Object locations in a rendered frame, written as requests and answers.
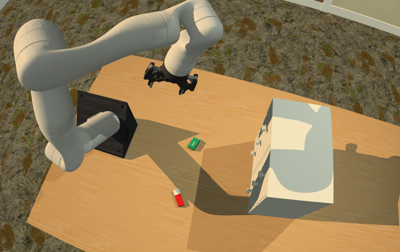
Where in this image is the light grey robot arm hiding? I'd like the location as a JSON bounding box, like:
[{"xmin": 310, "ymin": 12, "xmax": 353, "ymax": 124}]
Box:
[{"xmin": 13, "ymin": 0, "xmax": 223, "ymax": 172}]

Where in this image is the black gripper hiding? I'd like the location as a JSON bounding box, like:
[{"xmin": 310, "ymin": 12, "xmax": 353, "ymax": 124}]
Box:
[{"xmin": 144, "ymin": 62, "xmax": 198, "ymax": 95}]

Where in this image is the white chest of drawers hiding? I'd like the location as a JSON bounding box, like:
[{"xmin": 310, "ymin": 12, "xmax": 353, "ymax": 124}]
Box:
[{"xmin": 247, "ymin": 98, "xmax": 334, "ymax": 219}]

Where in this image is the green nine-volt battery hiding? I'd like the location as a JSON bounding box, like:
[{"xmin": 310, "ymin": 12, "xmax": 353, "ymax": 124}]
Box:
[{"xmin": 188, "ymin": 137, "xmax": 200, "ymax": 151}]

